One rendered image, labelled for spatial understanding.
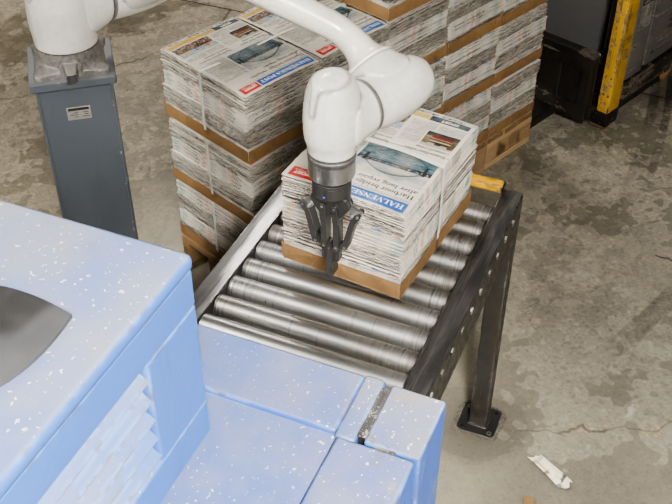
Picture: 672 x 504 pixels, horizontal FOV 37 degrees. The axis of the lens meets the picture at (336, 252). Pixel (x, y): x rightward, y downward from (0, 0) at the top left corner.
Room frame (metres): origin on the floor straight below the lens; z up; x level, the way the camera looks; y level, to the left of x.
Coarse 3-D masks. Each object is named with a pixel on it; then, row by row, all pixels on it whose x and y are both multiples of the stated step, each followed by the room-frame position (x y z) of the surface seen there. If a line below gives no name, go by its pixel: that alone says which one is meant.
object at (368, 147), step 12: (360, 144) 1.79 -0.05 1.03; (372, 144) 1.79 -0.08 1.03; (396, 144) 1.79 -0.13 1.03; (384, 156) 1.75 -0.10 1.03; (396, 156) 1.75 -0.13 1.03; (408, 156) 1.75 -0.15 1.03; (432, 156) 1.74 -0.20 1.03; (420, 168) 1.70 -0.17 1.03; (432, 168) 1.70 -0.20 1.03; (444, 192) 1.73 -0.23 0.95; (432, 228) 1.69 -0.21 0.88; (432, 240) 1.69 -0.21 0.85
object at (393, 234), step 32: (384, 160) 1.73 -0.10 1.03; (288, 192) 1.67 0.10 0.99; (352, 192) 1.62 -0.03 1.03; (384, 192) 1.62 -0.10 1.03; (416, 192) 1.62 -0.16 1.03; (288, 224) 1.68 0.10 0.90; (320, 224) 1.64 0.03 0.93; (384, 224) 1.56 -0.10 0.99; (416, 224) 1.60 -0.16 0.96; (352, 256) 1.61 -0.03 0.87; (384, 256) 1.57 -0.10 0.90; (416, 256) 1.62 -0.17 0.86
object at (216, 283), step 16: (272, 208) 1.86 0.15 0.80; (256, 224) 1.80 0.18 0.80; (272, 224) 1.81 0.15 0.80; (240, 240) 1.75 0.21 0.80; (256, 240) 1.75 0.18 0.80; (224, 256) 1.69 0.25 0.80; (240, 256) 1.69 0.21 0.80; (224, 272) 1.64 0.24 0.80; (240, 272) 1.66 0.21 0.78; (208, 288) 1.58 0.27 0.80; (224, 288) 1.59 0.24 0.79; (208, 304) 1.54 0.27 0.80
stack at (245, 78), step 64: (320, 0) 2.89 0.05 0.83; (448, 0) 2.94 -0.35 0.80; (192, 64) 2.49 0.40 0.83; (256, 64) 2.49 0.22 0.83; (320, 64) 2.54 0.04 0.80; (448, 64) 2.96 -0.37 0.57; (256, 128) 2.35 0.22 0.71; (192, 192) 2.54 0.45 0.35; (256, 192) 2.33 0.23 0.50; (192, 256) 2.58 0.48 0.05
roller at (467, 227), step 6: (456, 222) 1.82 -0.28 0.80; (462, 222) 1.81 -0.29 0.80; (468, 222) 1.81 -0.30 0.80; (474, 222) 1.81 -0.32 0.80; (480, 222) 1.81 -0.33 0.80; (456, 228) 1.81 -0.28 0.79; (462, 228) 1.80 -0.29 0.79; (468, 228) 1.80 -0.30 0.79; (474, 228) 1.80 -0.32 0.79; (480, 228) 1.79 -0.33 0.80; (462, 234) 1.80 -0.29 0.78; (468, 234) 1.79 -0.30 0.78; (474, 234) 1.79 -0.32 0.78; (480, 234) 1.79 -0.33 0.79
